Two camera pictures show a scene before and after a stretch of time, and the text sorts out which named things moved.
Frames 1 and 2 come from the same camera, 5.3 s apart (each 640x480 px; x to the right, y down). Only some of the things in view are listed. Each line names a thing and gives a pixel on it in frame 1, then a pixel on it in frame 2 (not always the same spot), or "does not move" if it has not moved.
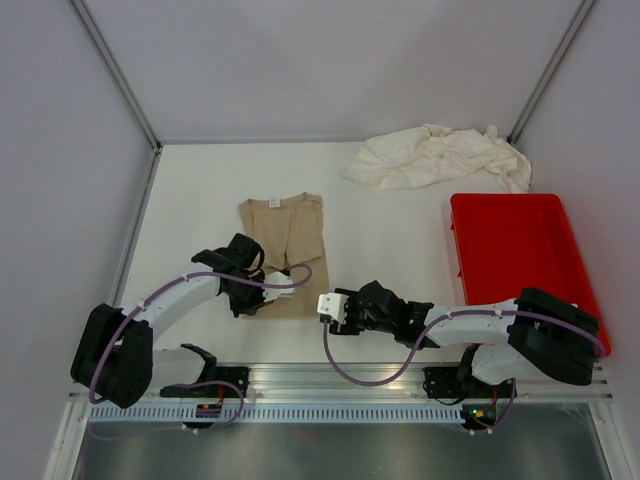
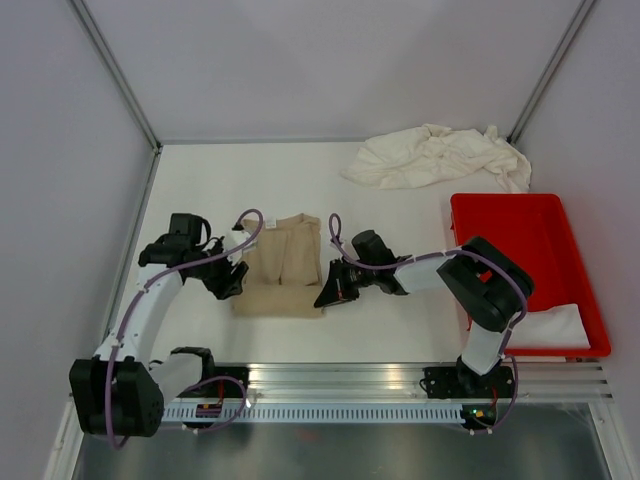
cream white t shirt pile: (426, 155) does not move
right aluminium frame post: (556, 58) does not move
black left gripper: (251, 308) → (224, 288)
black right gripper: (337, 327) → (336, 289)
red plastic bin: (507, 243) does not move
